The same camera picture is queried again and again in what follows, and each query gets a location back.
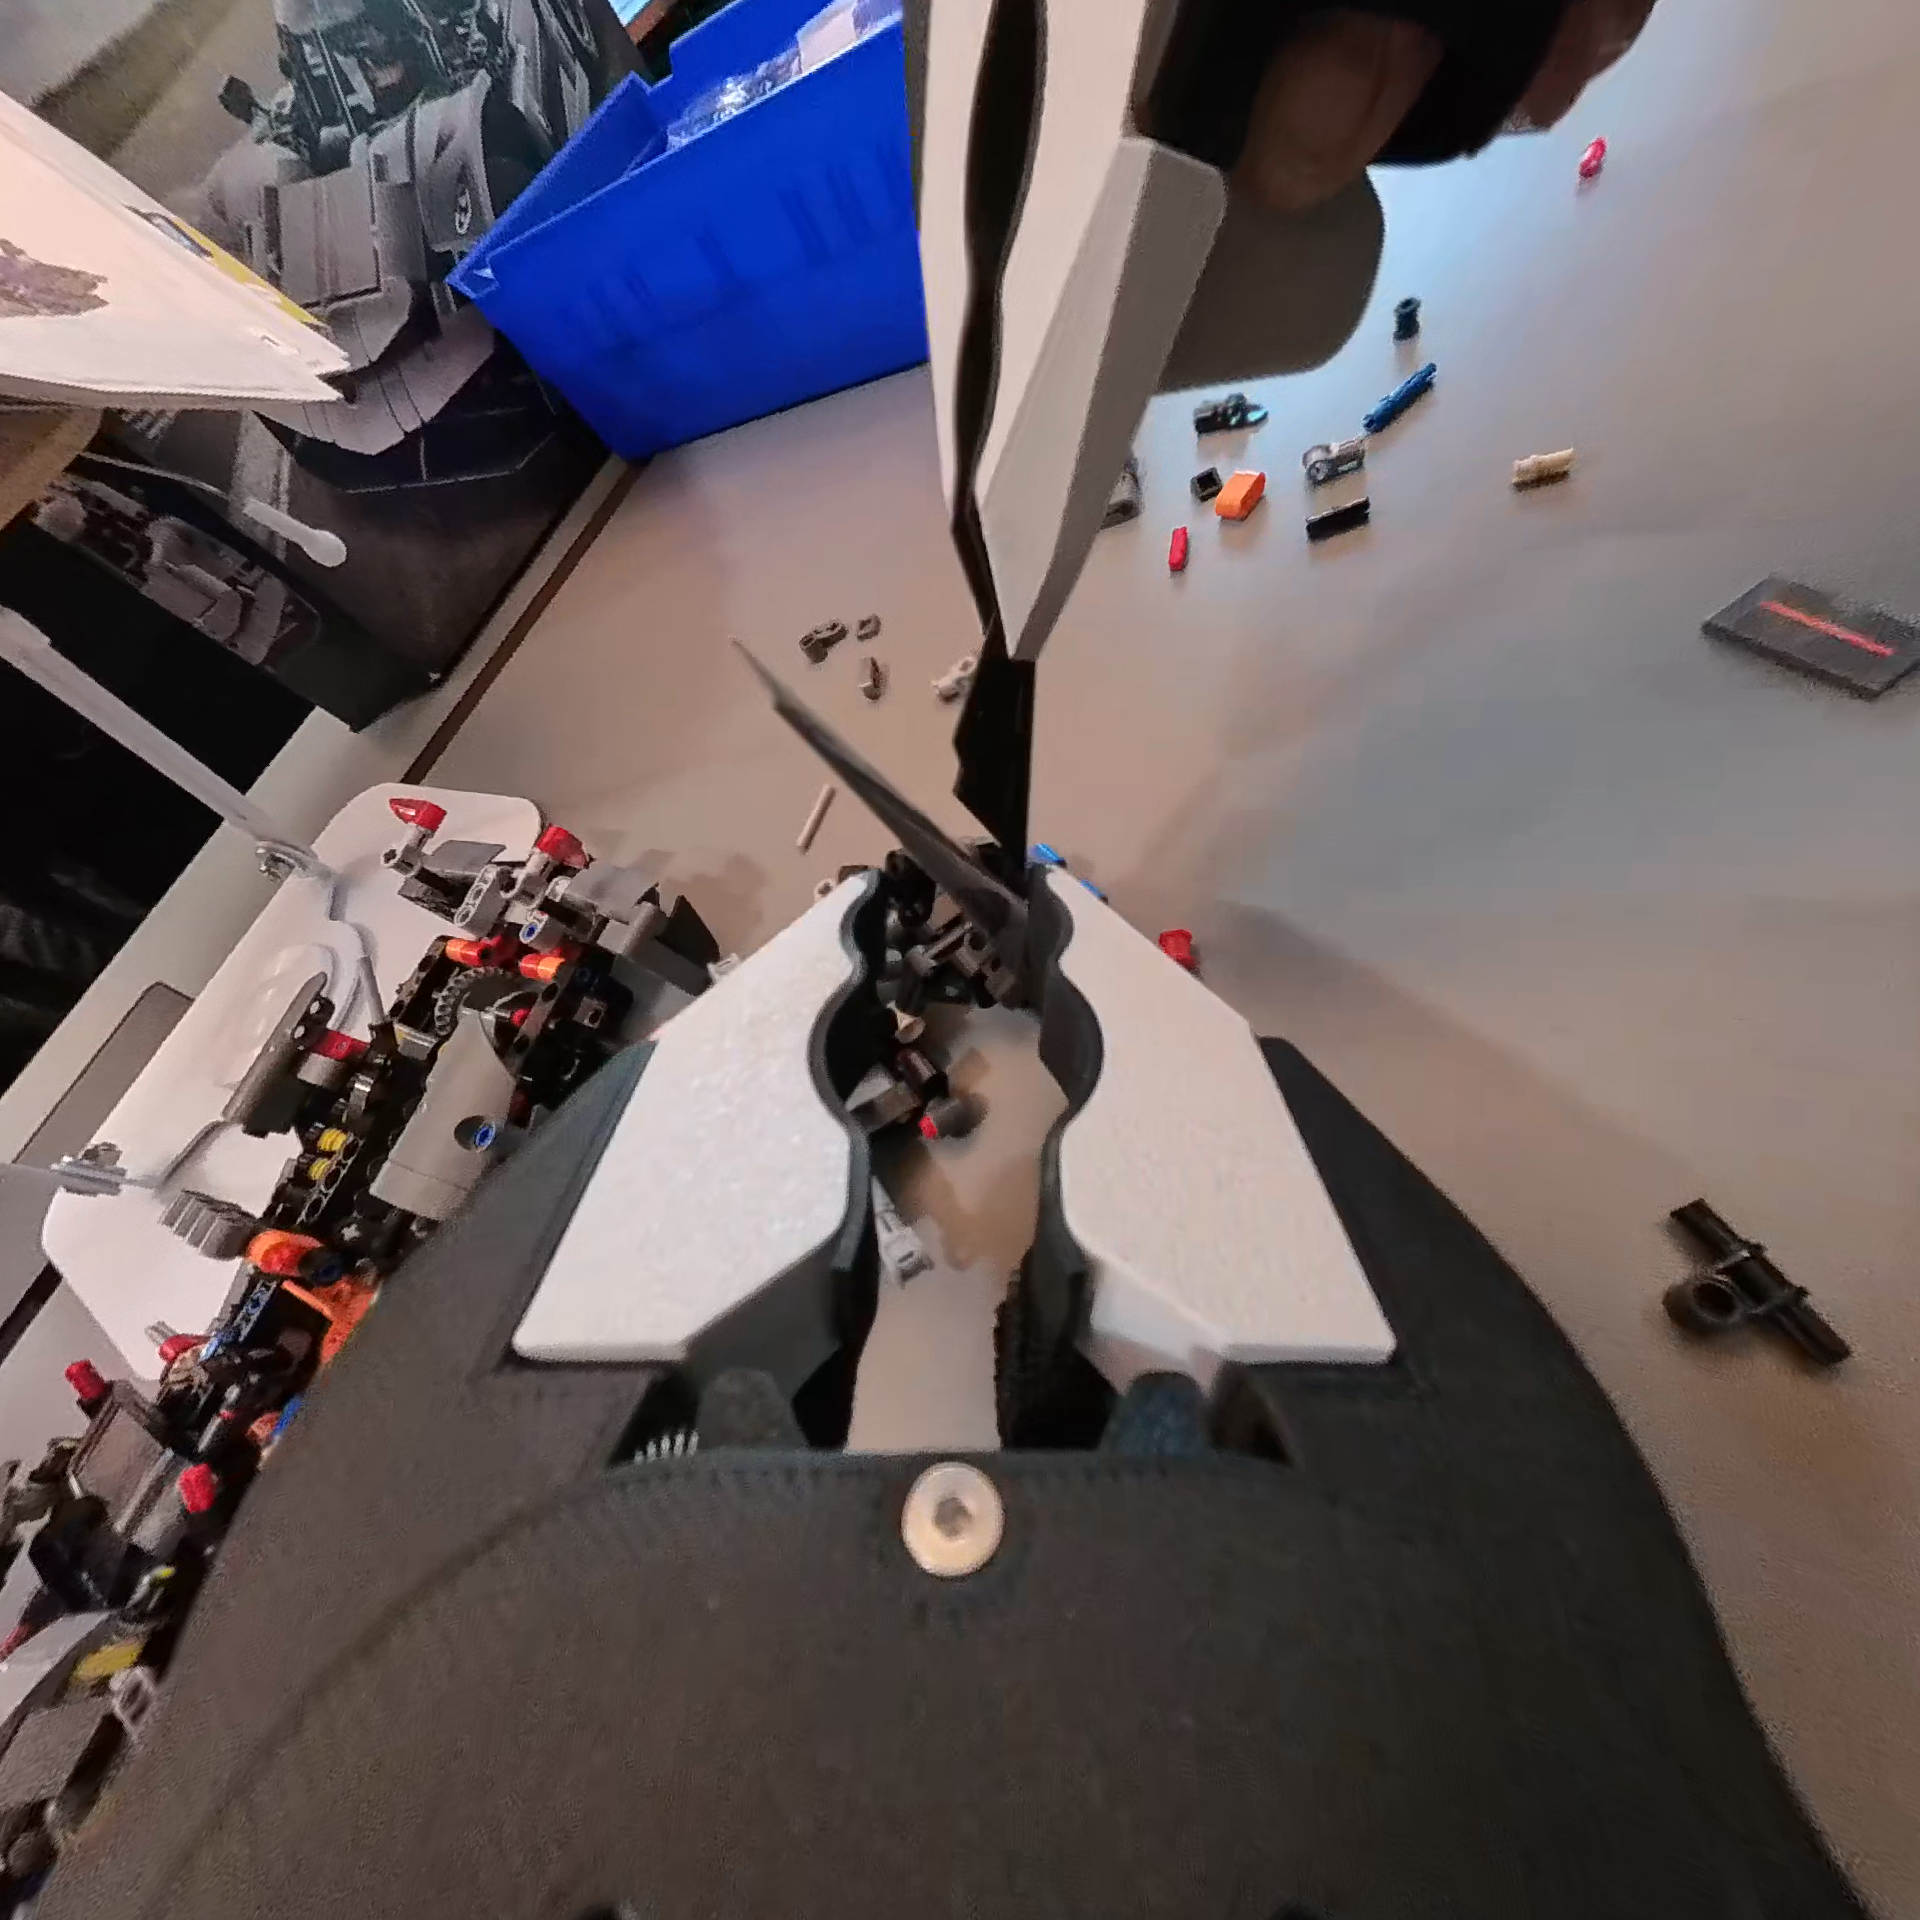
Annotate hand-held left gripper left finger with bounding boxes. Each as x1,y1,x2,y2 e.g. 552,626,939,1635
509,873,893,1377

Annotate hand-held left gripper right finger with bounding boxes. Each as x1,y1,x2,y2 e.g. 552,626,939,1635
1032,868,1400,1392

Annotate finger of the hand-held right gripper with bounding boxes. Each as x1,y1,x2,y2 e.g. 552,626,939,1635
980,0,1227,662
905,0,1050,626

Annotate black grey lego assembly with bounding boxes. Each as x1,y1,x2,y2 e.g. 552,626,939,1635
833,838,1203,1293

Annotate dark grey lego wing panel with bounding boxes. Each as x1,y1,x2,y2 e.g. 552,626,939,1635
732,642,1038,941

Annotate large lego car chassis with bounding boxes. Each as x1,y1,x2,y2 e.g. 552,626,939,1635
0,793,721,1901

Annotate dark lego set box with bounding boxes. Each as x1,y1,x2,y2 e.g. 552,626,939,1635
30,0,639,728

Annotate black t-shaped lego piece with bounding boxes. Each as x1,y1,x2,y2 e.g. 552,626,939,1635
1662,1197,1855,1368

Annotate lego instruction booklet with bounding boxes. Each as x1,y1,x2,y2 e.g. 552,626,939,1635
0,91,351,412

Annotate person's right hand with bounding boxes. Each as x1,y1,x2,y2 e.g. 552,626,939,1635
1246,0,1659,212

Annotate clear plastic bags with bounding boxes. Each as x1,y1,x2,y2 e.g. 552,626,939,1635
661,0,907,154

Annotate blue plastic bin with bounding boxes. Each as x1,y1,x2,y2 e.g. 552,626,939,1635
448,0,931,459

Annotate flat grey orange striped tile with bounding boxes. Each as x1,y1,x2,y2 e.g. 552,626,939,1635
1703,571,1920,699

